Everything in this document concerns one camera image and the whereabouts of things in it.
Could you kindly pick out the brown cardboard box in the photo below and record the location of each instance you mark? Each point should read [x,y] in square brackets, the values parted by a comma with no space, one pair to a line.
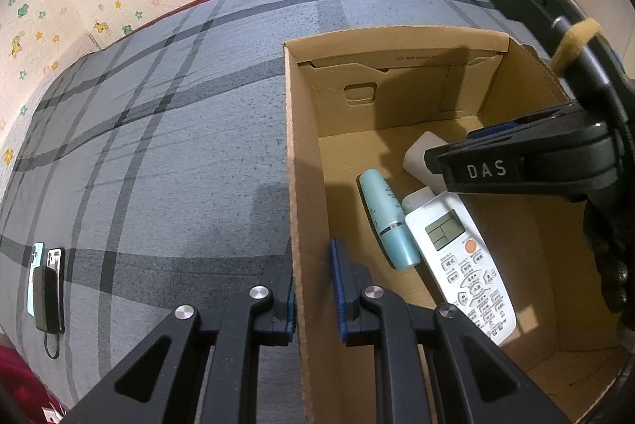
[347,116]

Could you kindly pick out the light blue tube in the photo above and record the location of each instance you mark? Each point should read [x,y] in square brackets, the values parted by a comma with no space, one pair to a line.
[389,220]

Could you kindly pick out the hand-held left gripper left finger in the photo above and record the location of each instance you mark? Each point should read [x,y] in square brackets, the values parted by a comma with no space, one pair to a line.
[279,305]

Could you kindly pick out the red cloth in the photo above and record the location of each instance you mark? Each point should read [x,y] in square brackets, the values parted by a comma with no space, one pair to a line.
[20,384]

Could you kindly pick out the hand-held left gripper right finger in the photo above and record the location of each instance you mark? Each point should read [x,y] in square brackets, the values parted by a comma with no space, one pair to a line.
[338,290]

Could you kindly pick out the black power bank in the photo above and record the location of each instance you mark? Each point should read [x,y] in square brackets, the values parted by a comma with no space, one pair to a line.
[49,300]

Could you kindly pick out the white remote control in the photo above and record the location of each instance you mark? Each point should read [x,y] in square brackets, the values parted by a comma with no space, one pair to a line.
[466,275]

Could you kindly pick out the black smartphone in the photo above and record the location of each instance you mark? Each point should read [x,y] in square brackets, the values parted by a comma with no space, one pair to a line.
[56,258]

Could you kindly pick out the light blue phone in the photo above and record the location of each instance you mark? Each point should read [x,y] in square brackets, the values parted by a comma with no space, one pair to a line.
[33,260]

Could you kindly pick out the white charger plug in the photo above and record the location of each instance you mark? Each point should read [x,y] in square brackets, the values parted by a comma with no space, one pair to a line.
[421,156]

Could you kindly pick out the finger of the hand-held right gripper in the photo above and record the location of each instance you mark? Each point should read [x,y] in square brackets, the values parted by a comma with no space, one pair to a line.
[545,119]
[456,156]

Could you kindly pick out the person's right hand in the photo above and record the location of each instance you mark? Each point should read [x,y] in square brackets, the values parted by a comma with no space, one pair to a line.
[610,260]

